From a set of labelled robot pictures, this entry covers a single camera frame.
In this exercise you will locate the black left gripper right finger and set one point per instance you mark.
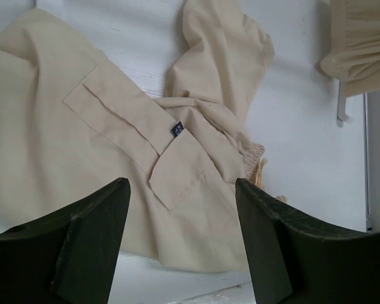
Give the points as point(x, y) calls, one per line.
point(296, 258)

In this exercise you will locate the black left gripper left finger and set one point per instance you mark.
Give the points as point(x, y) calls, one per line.
point(67, 256)

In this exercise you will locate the beige trousers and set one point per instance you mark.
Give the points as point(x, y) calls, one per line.
point(71, 122)
point(354, 58)

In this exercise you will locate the beige trousers on hanger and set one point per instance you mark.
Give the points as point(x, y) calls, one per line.
point(354, 58)

